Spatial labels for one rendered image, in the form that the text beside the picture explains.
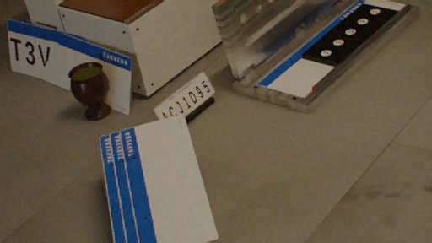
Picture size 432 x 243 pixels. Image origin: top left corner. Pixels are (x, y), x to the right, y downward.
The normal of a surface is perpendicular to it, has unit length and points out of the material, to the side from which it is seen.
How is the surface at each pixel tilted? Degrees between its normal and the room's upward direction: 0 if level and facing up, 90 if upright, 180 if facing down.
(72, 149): 0
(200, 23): 90
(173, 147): 0
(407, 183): 0
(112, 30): 90
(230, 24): 83
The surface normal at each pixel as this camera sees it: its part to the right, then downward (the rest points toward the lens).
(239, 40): 0.75, 0.12
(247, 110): -0.16, -0.83
